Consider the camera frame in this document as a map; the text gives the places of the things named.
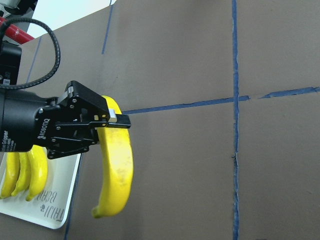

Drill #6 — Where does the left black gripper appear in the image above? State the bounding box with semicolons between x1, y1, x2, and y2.
0;80;110;159

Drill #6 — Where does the yellow banana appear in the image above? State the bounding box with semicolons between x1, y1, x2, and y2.
90;95;134;219
0;152;20;199
25;145;48;202
11;152;31;197

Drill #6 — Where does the red cylinder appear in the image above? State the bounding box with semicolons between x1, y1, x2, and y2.
0;17;35;44

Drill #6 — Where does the white bear-print tray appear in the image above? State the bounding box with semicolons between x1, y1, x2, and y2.
0;154;82;230

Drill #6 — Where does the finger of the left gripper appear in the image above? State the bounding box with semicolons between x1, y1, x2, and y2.
89;109;131;129

